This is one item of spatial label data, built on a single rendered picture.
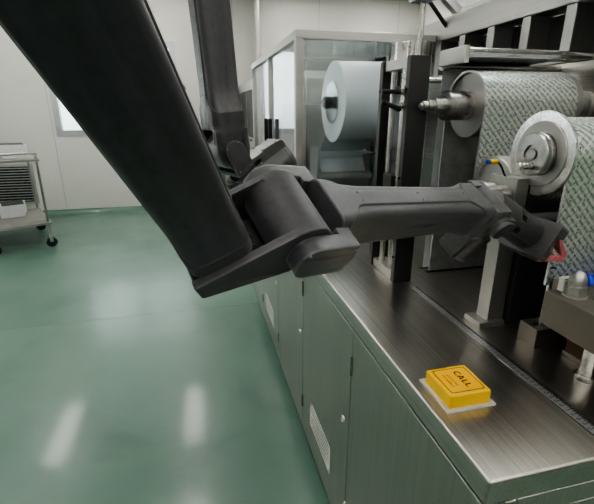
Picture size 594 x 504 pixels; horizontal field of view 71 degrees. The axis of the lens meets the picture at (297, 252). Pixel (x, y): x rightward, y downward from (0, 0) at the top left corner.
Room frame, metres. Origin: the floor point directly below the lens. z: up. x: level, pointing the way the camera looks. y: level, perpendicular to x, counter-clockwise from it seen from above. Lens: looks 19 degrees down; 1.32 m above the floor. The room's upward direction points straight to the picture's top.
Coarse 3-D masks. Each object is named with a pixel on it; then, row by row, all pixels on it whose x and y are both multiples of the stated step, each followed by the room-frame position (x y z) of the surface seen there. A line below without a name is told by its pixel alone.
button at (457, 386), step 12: (432, 372) 0.57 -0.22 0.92; (444, 372) 0.57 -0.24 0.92; (456, 372) 0.57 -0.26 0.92; (468, 372) 0.57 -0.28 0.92; (432, 384) 0.56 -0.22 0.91; (444, 384) 0.54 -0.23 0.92; (456, 384) 0.54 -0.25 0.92; (468, 384) 0.54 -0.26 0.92; (480, 384) 0.54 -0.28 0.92; (444, 396) 0.52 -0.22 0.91; (456, 396) 0.51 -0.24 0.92; (468, 396) 0.52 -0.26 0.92; (480, 396) 0.52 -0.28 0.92
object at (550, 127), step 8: (528, 128) 0.80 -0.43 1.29; (536, 128) 0.78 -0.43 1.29; (544, 128) 0.76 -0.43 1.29; (552, 128) 0.74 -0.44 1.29; (560, 128) 0.73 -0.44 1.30; (560, 136) 0.72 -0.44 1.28; (560, 144) 0.72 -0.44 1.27; (560, 152) 0.72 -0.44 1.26; (560, 160) 0.71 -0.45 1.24; (552, 168) 0.73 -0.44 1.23; (560, 168) 0.71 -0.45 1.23; (528, 176) 0.78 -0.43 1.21; (536, 176) 0.76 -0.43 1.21; (544, 176) 0.74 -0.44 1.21; (552, 176) 0.72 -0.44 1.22; (536, 184) 0.75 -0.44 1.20; (544, 184) 0.74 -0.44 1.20
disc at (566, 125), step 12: (528, 120) 0.80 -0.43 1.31; (540, 120) 0.77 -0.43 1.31; (552, 120) 0.75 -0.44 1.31; (564, 120) 0.72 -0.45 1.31; (564, 132) 0.72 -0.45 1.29; (516, 144) 0.82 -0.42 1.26; (576, 144) 0.69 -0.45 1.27; (576, 156) 0.69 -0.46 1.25; (564, 168) 0.71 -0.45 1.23; (564, 180) 0.70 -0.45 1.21; (528, 192) 0.77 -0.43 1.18; (540, 192) 0.74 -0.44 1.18; (552, 192) 0.72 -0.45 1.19
